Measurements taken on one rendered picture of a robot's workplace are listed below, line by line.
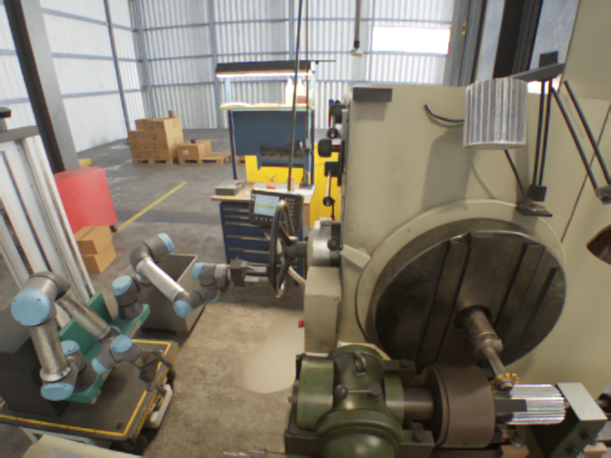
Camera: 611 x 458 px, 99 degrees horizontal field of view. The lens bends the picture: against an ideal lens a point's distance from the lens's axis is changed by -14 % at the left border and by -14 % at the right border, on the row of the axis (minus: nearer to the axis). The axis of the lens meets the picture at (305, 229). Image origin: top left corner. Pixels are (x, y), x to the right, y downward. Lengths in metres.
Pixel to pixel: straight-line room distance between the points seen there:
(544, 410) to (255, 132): 2.84
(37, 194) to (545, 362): 2.27
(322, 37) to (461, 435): 13.96
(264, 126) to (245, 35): 11.81
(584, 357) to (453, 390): 0.85
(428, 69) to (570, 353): 13.70
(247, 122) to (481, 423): 2.84
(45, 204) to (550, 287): 1.99
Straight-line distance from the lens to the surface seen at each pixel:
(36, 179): 1.72
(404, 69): 14.35
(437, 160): 0.84
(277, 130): 3.00
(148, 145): 8.86
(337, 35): 14.16
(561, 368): 1.54
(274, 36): 14.41
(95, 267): 3.99
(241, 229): 2.87
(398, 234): 0.86
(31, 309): 1.32
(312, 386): 0.73
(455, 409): 0.78
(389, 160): 0.81
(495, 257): 0.87
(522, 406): 0.85
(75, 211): 4.58
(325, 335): 0.98
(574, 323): 1.37
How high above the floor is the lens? 1.89
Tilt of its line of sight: 26 degrees down
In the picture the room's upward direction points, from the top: straight up
